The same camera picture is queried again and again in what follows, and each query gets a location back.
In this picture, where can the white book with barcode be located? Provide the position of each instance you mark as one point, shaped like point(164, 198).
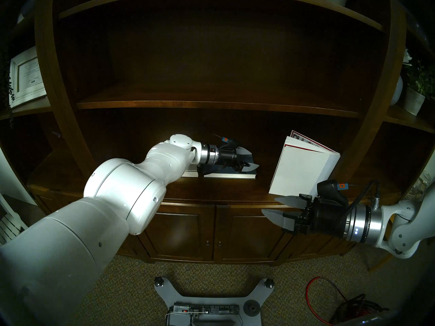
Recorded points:
point(189, 174)

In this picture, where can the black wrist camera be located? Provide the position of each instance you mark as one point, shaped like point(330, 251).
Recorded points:
point(331, 191)
point(229, 143)

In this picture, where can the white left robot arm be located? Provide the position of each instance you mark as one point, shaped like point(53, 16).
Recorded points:
point(85, 227)

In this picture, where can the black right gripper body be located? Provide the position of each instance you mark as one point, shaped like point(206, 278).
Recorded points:
point(326, 216)

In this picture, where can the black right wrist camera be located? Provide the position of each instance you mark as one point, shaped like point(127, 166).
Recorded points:
point(331, 191)

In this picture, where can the green plant in white pot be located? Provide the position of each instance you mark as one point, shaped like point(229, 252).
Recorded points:
point(413, 101)

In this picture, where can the black base knob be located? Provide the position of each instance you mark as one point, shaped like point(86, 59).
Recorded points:
point(269, 283)
point(158, 281)

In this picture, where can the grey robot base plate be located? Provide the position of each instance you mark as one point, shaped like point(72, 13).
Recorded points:
point(210, 296)

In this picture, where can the large white book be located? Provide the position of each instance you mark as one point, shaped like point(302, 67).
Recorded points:
point(299, 169)

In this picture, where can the dark hanging bead plant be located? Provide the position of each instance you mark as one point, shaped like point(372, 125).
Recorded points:
point(11, 91)

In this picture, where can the white slatted chair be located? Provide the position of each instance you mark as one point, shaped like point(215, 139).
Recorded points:
point(8, 223)

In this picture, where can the blue cover book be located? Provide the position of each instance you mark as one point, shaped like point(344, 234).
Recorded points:
point(231, 172)

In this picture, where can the white framed certificate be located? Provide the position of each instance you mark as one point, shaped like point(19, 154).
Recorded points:
point(29, 75)

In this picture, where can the white vase with white flower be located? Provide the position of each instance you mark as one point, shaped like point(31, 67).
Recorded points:
point(396, 91)

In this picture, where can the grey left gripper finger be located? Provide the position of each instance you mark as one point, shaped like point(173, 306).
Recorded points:
point(244, 151)
point(251, 166)

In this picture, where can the dark wooden bookshelf cabinet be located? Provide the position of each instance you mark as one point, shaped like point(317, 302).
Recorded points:
point(204, 104)

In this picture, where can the clear glass jar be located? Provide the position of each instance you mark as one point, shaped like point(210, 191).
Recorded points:
point(421, 186)

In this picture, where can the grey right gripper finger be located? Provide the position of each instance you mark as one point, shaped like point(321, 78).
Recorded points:
point(292, 200)
point(280, 220)

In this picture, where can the light wooden side table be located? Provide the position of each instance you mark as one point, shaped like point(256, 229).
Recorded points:
point(379, 262)

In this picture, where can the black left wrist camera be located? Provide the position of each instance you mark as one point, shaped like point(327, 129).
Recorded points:
point(229, 143)

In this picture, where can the black round base disc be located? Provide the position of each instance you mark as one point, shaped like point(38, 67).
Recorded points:
point(251, 308)

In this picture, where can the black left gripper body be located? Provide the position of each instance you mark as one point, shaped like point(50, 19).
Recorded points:
point(227, 157)

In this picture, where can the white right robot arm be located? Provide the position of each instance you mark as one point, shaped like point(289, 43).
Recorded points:
point(401, 220)

